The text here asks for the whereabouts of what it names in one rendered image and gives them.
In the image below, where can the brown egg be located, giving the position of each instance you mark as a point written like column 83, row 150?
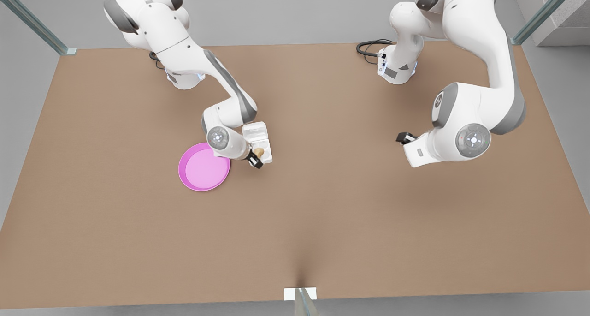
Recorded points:
column 259, row 152

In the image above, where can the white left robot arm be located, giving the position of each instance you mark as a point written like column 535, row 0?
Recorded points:
column 474, row 99

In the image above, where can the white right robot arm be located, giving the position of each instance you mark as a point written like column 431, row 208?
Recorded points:
column 184, row 53

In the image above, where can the white egg box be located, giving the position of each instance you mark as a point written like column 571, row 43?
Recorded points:
column 258, row 134

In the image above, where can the pink round plate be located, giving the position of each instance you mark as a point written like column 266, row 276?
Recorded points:
column 203, row 168

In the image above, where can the grey concrete block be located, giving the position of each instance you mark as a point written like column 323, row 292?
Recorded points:
column 557, row 14

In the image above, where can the silver frame post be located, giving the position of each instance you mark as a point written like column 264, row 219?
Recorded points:
column 32, row 20
column 544, row 14
column 302, row 302

